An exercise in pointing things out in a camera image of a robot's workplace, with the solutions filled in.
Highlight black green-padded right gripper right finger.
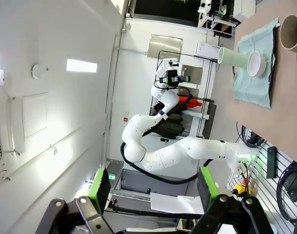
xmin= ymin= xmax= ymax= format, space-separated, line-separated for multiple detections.
xmin=191 ymin=167 xmax=272 ymax=234

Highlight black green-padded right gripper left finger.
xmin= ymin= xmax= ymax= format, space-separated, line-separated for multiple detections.
xmin=35 ymin=167 xmax=115 ymax=234

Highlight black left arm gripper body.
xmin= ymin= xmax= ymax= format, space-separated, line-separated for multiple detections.
xmin=166 ymin=69 xmax=181 ymax=87

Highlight pale green cup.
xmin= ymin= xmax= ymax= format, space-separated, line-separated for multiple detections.
xmin=217 ymin=46 xmax=252 ymax=67

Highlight teal cloth mat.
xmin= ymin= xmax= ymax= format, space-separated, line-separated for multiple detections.
xmin=231 ymin=17 xmax=279 ymax=109

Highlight white bowl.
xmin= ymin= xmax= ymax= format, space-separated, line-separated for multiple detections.
xmin=247 ymin=51 xmax=267 ymax=77

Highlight red object on rack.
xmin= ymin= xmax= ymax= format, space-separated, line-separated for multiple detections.
xmin=177 ymin=96 xmax=203 ymax=108

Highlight black metal rack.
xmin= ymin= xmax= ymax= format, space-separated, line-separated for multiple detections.
xmin=150 ymin=50 xmax=219 ymax=140

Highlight yellow emergency stop box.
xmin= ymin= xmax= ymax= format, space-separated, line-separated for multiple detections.
xmin=233 ymin=183 xmax=253 ymax=197

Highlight white box on rack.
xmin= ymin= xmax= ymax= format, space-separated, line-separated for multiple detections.
xmin=195 ymin=42 xmax=223 ymax=59

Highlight white pipe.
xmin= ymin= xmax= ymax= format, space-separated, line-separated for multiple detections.
xmin=182 ymin=110 xmax=210 ymax=120

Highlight white paper sheet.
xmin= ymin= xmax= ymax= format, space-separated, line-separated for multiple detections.
xmin=150 ymin=192 xmax=205 ymax=215

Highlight black bags on rack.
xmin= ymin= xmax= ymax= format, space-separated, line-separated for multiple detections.
xmin=153 ymin=103 xmax=186 ymax=135

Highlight rectangular ceiling light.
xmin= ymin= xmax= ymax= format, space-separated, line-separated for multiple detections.
xmin=66 ymin=58 xmax=98 ymax=73

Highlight white access panel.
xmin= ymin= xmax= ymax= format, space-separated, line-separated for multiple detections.
xmin=22 ymin=92 xmax=49 ymax=141

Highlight beige cup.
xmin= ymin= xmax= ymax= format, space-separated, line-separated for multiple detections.
xmin=279 ymin=14 xmax=297 ymax=54

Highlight round white smoke detector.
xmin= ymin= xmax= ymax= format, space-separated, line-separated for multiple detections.
xmin=31 ymin=63 xmax=46 ymax=79

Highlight metal wall plate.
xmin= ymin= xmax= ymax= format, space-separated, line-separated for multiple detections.
xmin=148 ymin=34 xmax=184 ymax=59

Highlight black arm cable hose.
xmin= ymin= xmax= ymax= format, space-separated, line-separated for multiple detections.
xmin=120 ymin=142 xmax=214 ymax=185

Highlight black cable bundle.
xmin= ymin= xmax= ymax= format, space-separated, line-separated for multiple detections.
xmin=237 ymin=122 xmax=264 ymax=149

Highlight black wall bracket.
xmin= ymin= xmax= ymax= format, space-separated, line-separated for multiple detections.
xmin=266 ymin=146 xmax=277 ymax=180

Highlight coiled black cables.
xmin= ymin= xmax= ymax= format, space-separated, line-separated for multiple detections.
xmin=277 ymin=165 xmax=297 ymax=223

